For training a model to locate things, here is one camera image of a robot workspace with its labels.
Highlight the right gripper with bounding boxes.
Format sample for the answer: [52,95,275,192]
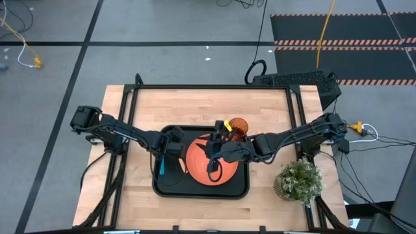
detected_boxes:
[196,120,250,173]

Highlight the orange plate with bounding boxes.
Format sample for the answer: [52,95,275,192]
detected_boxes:
[185,133,241,187]

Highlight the orange faceted plastic cup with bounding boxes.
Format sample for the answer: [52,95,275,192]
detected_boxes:
[228,117,250,142]

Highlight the black plastic tray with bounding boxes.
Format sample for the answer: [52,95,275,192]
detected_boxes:
[151,125,250,200]

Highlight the potted plant white flowers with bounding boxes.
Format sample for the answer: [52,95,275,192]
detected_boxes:
[273,161,326,209]

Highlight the black computer case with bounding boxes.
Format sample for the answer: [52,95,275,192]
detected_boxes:
[252,70,343,111]

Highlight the black hazard-striped floor mat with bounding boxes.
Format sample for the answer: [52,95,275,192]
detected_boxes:
[269,12,416,86]

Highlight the black aluminium table frame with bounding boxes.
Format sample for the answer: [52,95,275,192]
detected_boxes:
[73,73,350,234]

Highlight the black hanging cable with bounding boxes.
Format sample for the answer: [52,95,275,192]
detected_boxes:
[244,0,268,85]

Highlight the yellow hanging cable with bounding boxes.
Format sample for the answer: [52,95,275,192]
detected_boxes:
[0,16,42,66]
[315,0,336,70]

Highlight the white floor cable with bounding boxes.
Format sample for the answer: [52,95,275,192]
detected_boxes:
[349,123,380,144]
[16,38,36,69]

